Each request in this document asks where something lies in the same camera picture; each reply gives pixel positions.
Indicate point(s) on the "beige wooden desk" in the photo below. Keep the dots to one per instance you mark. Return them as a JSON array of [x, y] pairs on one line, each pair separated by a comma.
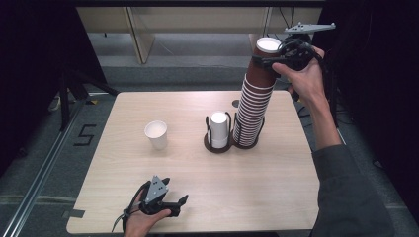
[[105, 19]]

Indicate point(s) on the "single white paper cup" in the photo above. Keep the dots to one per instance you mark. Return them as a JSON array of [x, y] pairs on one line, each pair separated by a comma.
[[158, 140]]

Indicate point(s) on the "grey tape strip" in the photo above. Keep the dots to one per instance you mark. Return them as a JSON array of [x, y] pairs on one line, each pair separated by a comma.
[[76, 214]]

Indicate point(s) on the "brown paper cup white base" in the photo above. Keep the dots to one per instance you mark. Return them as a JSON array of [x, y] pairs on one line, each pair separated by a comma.
[[258, 77]]

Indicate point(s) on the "stack of white paper cups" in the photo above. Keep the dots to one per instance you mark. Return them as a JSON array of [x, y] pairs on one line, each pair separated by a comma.
[[219, 130]]

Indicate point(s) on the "black curtain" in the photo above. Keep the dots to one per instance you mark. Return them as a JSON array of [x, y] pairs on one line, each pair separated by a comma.
[[378, 65], [26, 65]]

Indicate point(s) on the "person's left hand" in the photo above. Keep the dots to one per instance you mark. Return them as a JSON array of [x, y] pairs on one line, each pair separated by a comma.
[[141, 223]]

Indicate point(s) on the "black metal stand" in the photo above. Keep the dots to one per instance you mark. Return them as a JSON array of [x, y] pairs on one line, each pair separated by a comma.
[[65, 105], [333, 108]]

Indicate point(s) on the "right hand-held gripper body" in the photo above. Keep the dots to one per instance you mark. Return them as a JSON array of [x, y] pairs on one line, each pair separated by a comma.
[[296, 52]]

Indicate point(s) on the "yellow black tape piece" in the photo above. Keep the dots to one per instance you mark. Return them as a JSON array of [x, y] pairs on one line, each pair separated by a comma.
[[92, 102]]

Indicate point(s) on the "stack of brown paper cups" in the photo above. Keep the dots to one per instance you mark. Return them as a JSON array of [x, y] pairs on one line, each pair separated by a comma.
[[250, 121]]

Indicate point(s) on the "black frame bar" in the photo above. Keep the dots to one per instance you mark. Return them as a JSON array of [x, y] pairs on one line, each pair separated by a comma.
[[197, 3]]

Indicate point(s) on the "person's right hand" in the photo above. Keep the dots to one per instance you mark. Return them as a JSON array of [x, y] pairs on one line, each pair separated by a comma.
[[306, 82]]

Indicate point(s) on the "white plastic item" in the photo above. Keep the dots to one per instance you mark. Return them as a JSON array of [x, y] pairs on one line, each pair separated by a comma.
[[54, 103]]

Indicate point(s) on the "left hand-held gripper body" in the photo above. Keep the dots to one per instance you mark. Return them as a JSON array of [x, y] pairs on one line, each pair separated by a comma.
[[154, 196]]

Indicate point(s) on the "dark round table grommet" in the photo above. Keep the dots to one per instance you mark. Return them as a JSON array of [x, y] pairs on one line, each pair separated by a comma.
[[235, 103]]

